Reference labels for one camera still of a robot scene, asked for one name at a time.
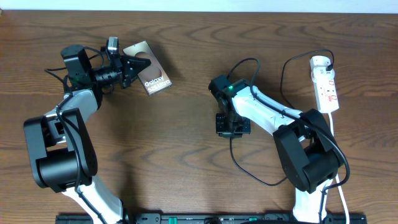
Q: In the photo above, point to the white power strip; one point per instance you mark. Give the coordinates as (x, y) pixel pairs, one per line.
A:
(325, 89)

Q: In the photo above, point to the bronze Galaxy smartphone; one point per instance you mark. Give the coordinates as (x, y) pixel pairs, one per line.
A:
(153, 78)

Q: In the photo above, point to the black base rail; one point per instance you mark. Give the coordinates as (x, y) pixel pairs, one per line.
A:
(156, 218)

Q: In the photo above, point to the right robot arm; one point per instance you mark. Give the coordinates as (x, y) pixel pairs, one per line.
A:
(308, 152)

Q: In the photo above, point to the white USB charger adapter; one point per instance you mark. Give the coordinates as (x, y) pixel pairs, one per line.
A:
(319, 61)

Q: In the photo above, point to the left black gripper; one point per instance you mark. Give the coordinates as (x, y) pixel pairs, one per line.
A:
(117, 65)

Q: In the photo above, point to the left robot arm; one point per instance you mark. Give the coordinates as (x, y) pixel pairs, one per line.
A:
(62, 156)

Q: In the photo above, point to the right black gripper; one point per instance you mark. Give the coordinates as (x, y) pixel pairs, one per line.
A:
(222, 131)

